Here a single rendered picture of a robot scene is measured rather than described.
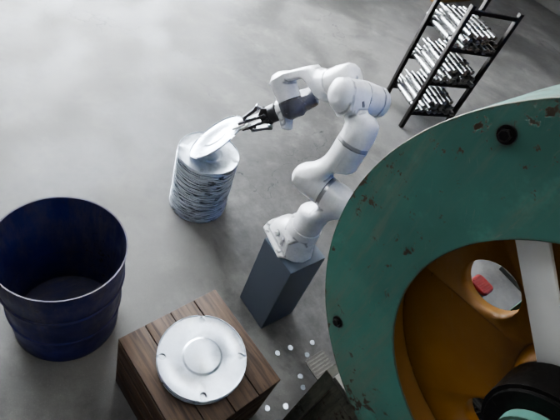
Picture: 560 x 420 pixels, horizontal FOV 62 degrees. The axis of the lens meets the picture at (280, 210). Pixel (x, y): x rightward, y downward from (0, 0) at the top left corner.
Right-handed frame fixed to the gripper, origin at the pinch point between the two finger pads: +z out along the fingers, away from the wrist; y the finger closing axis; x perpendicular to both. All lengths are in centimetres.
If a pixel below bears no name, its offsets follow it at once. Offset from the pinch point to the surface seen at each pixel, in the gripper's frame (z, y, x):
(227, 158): 17.2, -13.2, -1.1
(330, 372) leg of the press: -43, -36, 98
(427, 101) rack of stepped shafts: -45, -101, -145
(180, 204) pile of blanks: 46, -20, 14
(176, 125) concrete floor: 72, -6, -50
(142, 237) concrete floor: 59, -18, 34
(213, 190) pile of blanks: 25.0, -19.2, 12.1
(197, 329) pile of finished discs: 2, -23, 87
